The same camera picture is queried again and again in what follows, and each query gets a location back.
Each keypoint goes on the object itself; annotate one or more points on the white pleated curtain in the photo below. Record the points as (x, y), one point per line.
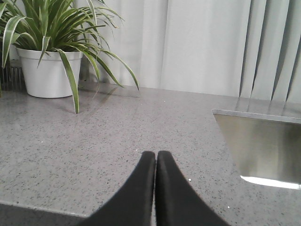
(240, 48)

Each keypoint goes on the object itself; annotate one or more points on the green spider plant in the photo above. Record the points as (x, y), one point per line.
(58, 26)

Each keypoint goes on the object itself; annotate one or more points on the stainless steel sink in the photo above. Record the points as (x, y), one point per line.
(266, 148)

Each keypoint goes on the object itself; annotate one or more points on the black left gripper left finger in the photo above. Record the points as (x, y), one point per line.
(131, 205)

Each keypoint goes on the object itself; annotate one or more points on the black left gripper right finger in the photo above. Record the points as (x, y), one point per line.
(176, 203)

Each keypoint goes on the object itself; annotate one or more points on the white plant pot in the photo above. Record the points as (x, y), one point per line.
(45, 76)

